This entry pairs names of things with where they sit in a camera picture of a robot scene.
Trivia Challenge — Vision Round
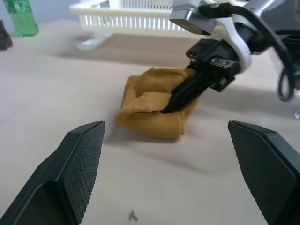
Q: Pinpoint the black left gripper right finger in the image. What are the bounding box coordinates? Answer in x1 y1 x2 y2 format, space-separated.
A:
227 120 300 225

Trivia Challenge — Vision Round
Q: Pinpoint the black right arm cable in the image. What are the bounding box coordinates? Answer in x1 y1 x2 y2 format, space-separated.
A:
198 2 296 102

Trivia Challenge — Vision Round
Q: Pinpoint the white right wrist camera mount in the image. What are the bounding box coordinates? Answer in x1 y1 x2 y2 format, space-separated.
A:
168 0 253 72

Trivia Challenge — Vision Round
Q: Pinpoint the cola bottle red cap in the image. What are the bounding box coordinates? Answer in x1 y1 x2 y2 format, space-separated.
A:
0 17 14 51

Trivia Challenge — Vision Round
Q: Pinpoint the white plastic basket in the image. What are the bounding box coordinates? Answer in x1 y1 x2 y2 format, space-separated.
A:
69 0 211 51

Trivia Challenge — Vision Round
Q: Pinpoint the mustard yellow sock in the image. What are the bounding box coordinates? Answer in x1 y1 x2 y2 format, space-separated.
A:
114 67 200 141

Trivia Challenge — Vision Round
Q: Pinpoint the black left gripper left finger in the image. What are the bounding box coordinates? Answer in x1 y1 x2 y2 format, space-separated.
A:
0 120 106 225

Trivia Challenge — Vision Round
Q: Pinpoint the green soda bottle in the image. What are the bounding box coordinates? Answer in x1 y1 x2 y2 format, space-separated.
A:
2 0 40 38

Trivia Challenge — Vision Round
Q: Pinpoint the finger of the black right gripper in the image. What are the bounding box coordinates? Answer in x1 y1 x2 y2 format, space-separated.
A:
167 76 212 115
163 67 203 115

